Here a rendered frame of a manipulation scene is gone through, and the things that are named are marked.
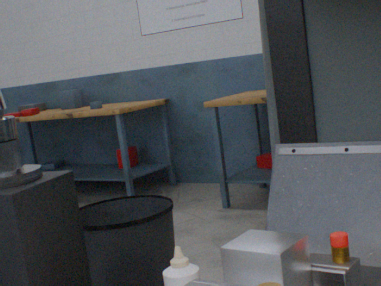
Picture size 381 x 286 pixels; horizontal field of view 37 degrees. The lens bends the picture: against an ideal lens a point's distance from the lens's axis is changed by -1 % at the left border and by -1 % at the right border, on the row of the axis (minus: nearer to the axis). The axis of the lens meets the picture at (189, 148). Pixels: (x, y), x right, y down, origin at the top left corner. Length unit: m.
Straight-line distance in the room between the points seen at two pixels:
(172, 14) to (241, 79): 0.97
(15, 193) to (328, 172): 0.44
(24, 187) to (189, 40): 4.97
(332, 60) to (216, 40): 4.61
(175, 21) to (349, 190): 4.93
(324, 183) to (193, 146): 4.90
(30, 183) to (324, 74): 0.44
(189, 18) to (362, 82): 4.80
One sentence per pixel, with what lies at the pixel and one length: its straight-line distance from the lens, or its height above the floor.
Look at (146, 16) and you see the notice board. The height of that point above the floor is 1.71.
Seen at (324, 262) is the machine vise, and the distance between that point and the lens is 0.54.
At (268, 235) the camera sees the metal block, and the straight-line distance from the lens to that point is 0.52.
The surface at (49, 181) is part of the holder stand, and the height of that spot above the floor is 1.10.
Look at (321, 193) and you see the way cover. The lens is 0.85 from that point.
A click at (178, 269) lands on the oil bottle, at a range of 0.63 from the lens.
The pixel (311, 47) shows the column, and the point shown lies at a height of 1.22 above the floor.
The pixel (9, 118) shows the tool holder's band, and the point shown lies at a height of 1.18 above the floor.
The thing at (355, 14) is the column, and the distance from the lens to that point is 0.84.
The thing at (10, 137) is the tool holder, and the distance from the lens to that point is 0.72.
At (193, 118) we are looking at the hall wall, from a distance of 5.66.
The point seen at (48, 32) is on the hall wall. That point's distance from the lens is 6.91.
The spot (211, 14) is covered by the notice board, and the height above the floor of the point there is 1.62.
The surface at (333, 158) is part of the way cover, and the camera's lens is 0.85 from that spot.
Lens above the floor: 1.22
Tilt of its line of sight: 9 degrees down
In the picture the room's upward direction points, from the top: 8 degrees counter-clockwise
